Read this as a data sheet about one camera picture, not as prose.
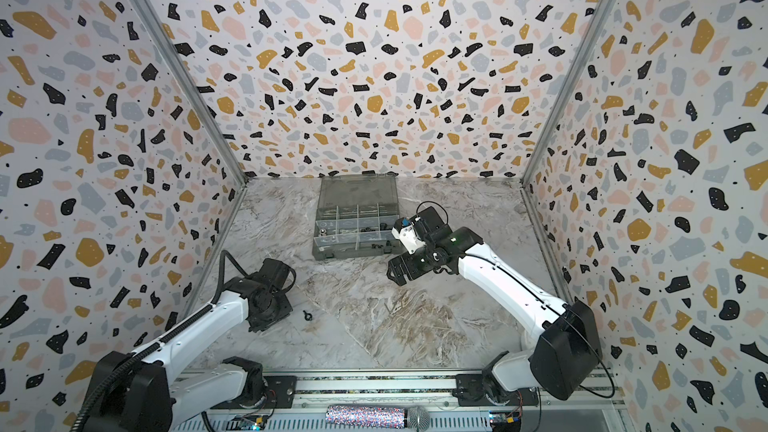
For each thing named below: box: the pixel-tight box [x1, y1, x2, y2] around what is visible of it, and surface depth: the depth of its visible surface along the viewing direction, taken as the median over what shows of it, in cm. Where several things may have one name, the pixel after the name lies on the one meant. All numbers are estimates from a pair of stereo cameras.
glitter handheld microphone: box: [325, 405, 431, 431], surface depth 69 cm
